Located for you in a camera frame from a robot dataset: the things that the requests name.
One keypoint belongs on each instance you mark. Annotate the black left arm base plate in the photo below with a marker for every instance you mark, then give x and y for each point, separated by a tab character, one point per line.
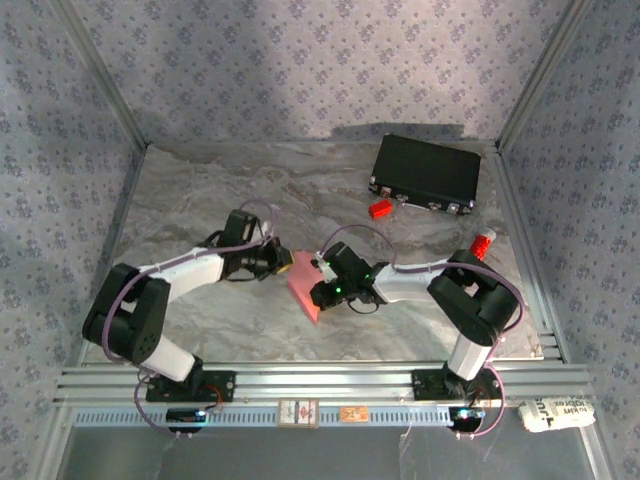
220	385

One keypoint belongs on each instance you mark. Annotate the black hard case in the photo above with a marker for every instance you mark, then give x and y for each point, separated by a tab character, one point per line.
425	170

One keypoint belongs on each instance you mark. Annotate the long aluminium mounting rail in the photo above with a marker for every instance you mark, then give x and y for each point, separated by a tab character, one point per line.
325	382

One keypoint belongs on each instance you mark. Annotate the white printed label card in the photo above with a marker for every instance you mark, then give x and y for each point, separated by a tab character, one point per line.
298	414

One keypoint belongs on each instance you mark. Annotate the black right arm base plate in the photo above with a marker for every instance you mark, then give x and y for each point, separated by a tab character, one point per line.
425	385

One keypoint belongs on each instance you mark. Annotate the aluminium frame post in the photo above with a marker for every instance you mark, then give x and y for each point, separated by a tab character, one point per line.
541	75

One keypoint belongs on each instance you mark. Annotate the small red block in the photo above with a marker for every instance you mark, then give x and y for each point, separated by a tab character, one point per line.
380	209

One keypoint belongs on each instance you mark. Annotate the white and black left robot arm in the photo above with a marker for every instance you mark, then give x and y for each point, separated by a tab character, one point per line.
130	325

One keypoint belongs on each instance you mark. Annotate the pink paper sheet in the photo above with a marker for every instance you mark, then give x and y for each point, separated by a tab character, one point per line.
305	285

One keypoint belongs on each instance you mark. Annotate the orange label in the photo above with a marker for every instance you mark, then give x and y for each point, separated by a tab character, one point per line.
354	414

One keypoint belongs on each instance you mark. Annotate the aluminium table edge rail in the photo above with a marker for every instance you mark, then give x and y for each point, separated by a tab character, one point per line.
111	250
531	250

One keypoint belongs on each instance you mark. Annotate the red cylinder with white cap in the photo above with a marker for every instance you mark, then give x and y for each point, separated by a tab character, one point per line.
482	245

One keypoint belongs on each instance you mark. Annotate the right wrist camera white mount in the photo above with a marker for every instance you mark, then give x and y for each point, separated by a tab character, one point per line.
325	267

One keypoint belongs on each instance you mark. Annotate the white crumpled packet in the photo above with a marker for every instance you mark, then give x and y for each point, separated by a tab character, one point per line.
555	415

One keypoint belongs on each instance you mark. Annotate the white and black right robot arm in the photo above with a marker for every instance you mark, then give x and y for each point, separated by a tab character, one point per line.
470	350

